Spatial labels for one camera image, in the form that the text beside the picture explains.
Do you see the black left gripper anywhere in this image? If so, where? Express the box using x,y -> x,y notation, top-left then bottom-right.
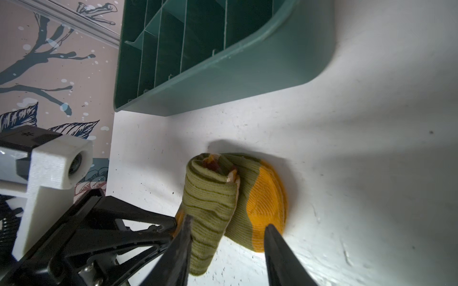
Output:
1,189 -> 177,286

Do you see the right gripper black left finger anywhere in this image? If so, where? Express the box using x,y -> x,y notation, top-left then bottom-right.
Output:
140,215 -> 193,286

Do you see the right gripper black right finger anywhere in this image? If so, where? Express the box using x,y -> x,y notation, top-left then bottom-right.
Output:
264,224 -> 318,286

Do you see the olive green striped sock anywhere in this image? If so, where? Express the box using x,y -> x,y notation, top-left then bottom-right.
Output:
175,153 -> 288,276

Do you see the green plastic compartment tray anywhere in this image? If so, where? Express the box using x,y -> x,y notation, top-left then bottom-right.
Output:
113,0 -> 336,116

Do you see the aluminium frame corner post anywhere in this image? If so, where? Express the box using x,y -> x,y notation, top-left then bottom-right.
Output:
14,1 -> 124,48

